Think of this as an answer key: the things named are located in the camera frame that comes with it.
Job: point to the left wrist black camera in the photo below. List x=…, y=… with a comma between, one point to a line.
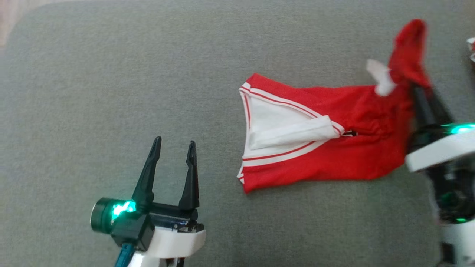
x=122, y=220

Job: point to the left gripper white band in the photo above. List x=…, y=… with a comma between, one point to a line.
x=174, y=237

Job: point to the grey sofa seat cushion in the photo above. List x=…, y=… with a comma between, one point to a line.
x=111, y=92

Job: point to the red shorts with white trim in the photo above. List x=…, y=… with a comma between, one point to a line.
x=472, y=48

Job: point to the wrist black camera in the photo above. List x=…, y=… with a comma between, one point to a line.
x=462, y=128
x=122, y=220

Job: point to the red Bulls basketball jersey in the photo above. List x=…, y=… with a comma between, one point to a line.
x=334, y=155

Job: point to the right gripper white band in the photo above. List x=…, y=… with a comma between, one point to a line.
x=441, y=152

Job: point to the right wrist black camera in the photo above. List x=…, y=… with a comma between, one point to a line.
x=462, y=128

